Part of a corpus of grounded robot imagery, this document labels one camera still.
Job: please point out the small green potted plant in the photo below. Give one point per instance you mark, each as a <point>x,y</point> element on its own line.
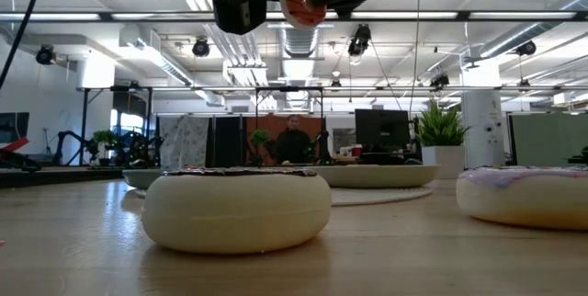
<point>105,137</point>
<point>260,138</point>

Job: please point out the red cup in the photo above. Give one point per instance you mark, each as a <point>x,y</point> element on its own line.
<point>356,151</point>

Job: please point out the black ceiling spotlight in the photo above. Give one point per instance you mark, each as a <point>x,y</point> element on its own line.
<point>200,48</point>
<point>358,43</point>
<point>46,55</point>
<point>526,48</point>
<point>439,81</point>

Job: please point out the black table frame rail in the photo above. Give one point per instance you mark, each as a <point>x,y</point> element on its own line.
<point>55,177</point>

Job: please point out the dark wall screen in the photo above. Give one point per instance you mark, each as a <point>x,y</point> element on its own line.
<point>14,127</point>

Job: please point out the red flat strip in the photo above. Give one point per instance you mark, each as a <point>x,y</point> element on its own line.
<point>16,144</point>

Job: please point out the silver ventilation duct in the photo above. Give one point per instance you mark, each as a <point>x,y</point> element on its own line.
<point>299,41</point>

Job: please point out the grey partition panel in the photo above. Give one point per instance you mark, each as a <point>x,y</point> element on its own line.
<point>546,140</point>

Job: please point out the small grey bowl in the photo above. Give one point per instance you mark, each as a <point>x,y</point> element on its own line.
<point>140,178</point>

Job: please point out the black panel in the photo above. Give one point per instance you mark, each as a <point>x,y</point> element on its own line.
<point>228,142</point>

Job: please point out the large spiky green plant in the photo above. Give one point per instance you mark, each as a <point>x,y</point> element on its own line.
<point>441,128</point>

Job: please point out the chocolate glazed cream donut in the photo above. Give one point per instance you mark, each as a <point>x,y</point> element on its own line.
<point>236,213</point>

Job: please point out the beige round plate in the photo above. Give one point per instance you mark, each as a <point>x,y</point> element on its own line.
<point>381,176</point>

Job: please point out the black background robot arm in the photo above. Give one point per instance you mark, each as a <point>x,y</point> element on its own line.
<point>69,136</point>
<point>138,149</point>

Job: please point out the white round column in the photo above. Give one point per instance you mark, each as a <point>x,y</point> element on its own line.
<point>482,121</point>

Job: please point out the orange wall panel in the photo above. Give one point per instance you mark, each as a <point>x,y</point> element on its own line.
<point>271,123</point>

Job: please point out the person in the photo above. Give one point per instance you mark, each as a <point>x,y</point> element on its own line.
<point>293,146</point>

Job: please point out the white square plant pot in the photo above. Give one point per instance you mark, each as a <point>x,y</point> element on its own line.
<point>443,155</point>

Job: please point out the black computer monitor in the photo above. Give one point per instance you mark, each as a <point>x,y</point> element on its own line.
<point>381,128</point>

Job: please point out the purple glazed large donut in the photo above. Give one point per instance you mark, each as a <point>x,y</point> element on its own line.
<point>523,204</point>

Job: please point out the black overhead light bar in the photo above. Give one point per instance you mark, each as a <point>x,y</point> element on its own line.
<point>105,16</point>

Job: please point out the patterned curtain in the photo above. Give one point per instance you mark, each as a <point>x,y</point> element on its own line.
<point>184,142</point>

